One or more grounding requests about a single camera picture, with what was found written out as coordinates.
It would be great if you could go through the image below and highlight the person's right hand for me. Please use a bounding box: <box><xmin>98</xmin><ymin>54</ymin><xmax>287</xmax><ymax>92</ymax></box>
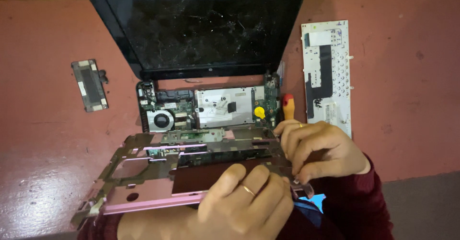
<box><xmin>274</xmin><ymin>119</ymin><xmax>371</xmax><ymax>185</ymax></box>

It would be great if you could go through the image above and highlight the person's left hand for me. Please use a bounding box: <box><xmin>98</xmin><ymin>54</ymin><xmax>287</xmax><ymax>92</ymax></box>
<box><xmin>197</xmin><ymin>163</ymin><xmax>294</xmax><ymax>240</ymax></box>

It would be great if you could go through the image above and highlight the pink laptop palm rest cover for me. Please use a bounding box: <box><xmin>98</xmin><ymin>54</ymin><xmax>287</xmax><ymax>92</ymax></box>
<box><xmin>70</xmin><ymin>126</ymin><xmax>315</xmax><ymax>230</ymax></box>

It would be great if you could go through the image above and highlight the bright blue object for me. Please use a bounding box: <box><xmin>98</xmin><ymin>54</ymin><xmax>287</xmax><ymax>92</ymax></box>
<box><xmin>298</xmin><ymin>194</ymin><xmax>326</xmax><ymax>214</ymax></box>

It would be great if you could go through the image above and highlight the white laptop keyboard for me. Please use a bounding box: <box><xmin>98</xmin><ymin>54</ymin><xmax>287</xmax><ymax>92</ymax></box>
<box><xmin>301</xmin><ymin>20</ymin><xmax>354</xmax><ymax>138</ymax></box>

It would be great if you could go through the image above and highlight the silver hard drive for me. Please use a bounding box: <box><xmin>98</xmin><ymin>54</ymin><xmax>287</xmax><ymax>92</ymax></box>
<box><xmin>194</xmin><ymin>86</ymin><xmax>255</xmax><ymax>129</ymax></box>

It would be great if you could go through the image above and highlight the silver laptop cooling fan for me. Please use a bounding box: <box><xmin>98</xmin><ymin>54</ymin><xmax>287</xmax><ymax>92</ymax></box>
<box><xmin>146</xmin><ymin>109</ymin><xmax>175</xmax><ymax>132</ymax></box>

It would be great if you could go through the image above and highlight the black laptop with open base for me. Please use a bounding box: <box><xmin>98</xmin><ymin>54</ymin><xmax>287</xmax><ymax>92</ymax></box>
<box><xmin>81</xmin><ymin>0</ymin><xmax>310</xmax><ymax>133</ymax></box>

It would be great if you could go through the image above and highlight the grey laptop access cover plate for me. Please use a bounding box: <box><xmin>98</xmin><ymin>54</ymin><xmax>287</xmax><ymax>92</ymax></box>
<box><xmin>71</xmin><ymin>59</ymin><xmax>109</xmax><ymax>113</ymax></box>

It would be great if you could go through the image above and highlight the orange handled screwdriver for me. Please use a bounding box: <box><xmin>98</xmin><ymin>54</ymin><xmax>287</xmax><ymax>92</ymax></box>
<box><xmin>282</xmin><ymin>93</ymin><xmax>295</xmax><ymax>121</ymax></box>

